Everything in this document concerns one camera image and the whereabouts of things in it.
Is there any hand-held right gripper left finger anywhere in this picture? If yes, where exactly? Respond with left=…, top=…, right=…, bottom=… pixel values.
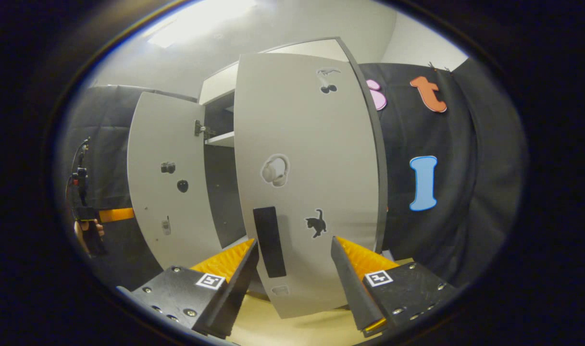
left=117, top=239, right=260, bottom=339

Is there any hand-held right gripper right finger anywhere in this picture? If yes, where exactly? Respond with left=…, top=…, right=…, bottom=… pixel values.
left=331, top=235, right=461, bottom=338

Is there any white cabinet door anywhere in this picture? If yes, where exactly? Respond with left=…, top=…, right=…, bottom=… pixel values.
left=234, top=37, right=388, bottom=319
left=127, top=91, right=224, bottom=271

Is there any metal door hinge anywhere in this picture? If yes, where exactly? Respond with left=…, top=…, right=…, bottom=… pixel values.
left=194, top=120, right=216, bottom=140

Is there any white cabinet shelf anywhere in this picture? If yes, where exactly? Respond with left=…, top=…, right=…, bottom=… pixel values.
left=206, top=131, right=236, bottom=148

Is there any black backdrop cloth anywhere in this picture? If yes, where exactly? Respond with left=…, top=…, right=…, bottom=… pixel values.
left=57, top=84, right=199, bottom=291
left=360, top=58, right=528, bottom=289

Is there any red and black cable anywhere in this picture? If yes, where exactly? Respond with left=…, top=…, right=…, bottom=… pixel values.
left=70, top=137, right=92, bottom=202

